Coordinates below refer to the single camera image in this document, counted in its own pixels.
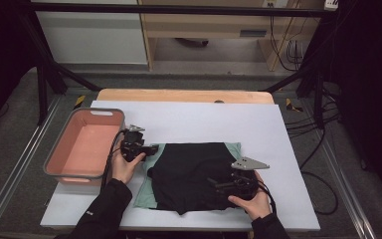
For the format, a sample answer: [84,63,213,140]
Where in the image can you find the wooden table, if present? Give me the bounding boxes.
[96,88,276,105]

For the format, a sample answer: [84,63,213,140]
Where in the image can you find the black curtain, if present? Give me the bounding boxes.
[331,0,382,200]
[0,0,34,133]

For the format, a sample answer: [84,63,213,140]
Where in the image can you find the hand-held gripper cable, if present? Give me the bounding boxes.
[257,180,278,215]
[100,128,129,191]

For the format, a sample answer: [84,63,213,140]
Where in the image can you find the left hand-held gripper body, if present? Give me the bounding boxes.
[119,123,153,163]

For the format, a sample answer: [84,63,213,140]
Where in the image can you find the person's right hand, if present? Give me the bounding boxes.
[228,170,274,222]

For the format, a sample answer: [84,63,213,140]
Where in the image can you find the black floor cables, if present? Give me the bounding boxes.
[285,93,342,216]

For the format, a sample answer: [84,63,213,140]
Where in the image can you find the black hanging cables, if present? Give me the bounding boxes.
[269,14,305,73]

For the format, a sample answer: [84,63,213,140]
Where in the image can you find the black metal frame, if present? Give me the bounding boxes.
[19,2,342,130]

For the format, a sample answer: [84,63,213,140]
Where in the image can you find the right hand-held gripper cable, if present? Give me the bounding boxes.
[257,180,278,215]

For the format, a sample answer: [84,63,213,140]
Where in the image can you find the light wooden desk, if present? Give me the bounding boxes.
[137,0,326,73]

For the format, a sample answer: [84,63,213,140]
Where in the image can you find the white cabinet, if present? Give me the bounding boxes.
[29,0,148,66]

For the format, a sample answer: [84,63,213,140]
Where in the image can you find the left hand-held gripper cable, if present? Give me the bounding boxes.
[100,128,129,191]

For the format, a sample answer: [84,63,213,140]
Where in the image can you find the black and green shirt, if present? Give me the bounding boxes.
[132,141,262,216]

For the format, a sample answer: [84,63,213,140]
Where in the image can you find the white power strip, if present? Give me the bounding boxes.
[323,0,340,11]

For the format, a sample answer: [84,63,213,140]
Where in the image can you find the pink basin with grey rim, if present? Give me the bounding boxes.
[43,107,127,187]

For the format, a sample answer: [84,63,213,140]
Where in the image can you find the metal floor rail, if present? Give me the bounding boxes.
[0,96,63,239]
[299,99,377,239]

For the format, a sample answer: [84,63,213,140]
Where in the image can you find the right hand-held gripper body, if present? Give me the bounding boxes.
[224,156,271,201]

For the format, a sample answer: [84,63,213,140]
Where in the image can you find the person's left hand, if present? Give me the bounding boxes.
[111,150,147,185]

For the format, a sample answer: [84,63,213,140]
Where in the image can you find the yellow black tape marker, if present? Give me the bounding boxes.
[74,95,87,110]
[286,98,304,113]

